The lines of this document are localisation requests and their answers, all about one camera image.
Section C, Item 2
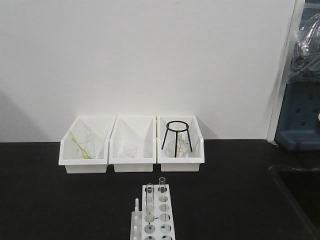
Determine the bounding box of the clear glass test tube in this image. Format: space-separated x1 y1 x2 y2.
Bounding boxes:
159 177 167 194
145 183 155 215

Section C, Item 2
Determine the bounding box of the white test tube rack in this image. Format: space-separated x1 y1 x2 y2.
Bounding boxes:
129 184 176 240

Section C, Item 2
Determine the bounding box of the blue-grey pegboard drying rack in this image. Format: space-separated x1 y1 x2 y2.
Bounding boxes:
266 0 320 151

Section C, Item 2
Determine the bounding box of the black metal tripod stand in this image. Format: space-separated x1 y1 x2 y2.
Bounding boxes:
161 120 193 152

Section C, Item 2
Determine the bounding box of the right white plastic bin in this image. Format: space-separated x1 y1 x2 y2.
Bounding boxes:
157 115 205 172

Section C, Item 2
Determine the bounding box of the white plastic bin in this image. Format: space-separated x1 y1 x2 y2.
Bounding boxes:
157 115 205 172
108 116 157 173
58 116 116 174

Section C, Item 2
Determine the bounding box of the clear glass flask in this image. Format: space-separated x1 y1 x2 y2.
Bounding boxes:
166 140 190 158

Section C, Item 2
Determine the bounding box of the middle white plastic bin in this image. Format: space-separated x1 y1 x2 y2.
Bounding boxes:
108 116 157 173

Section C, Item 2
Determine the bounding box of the small clear beaker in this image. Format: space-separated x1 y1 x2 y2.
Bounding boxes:
123 142 138 158

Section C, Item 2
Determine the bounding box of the clear beaker in left bin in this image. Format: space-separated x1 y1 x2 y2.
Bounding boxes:
75 132 96 159

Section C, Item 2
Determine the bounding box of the left white plastic bin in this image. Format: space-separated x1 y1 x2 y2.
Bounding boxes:
58 116 116 174

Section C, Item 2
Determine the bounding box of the yellow-green dropper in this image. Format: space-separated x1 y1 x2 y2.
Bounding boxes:
69 131 92 159

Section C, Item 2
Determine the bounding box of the clear bag of pegs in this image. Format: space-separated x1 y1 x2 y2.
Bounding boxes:
288 13 320 83

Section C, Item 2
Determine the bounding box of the black sink basin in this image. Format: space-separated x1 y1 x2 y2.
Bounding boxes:
268 165 320 240

